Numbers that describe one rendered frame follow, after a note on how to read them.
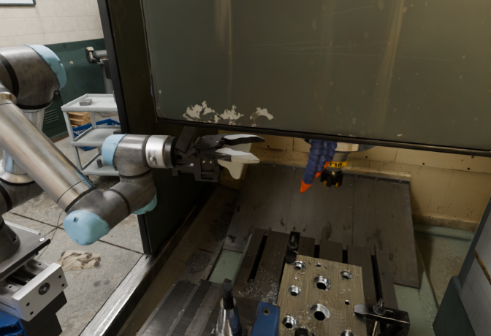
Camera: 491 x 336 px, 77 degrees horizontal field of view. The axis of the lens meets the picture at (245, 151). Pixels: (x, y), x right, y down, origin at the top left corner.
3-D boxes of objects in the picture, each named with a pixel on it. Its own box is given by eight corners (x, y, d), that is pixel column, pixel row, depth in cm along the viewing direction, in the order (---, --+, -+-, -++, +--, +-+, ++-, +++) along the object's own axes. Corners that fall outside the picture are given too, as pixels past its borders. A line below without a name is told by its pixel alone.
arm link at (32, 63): (-21, 197, 95) (-27, 37, 65) (26, 175, 108) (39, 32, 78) (6, 220, 94) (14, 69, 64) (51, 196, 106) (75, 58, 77)
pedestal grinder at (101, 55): (103, 117, 524) (88, 47, 475) (96, 112, 550) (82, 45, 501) (130, 112, 551) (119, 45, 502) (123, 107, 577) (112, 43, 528)
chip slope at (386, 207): (210, 275, 138) (207, 229, 127) (248, 196, 196) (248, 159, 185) (429, 325, 116) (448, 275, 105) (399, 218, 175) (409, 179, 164)
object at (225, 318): (240, 346, 49) (239, 318, 46) (212, 342, 49) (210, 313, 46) (244, 321, 53) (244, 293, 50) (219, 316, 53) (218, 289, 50)
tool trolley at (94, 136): (82, 189, 318) (58, 99, 277) (102, 168, 359) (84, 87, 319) (164, 191, 314) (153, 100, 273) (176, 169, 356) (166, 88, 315)
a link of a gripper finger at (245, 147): (261, 153, 75) (223, 158, 73) (260, 131, 72) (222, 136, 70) (265, 158, 72) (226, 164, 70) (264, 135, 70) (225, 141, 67)
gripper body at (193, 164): (228, 166, 73) (180, 163, 75) (226, 132, 69) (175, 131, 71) (221, 182, 66) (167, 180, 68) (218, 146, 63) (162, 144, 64)
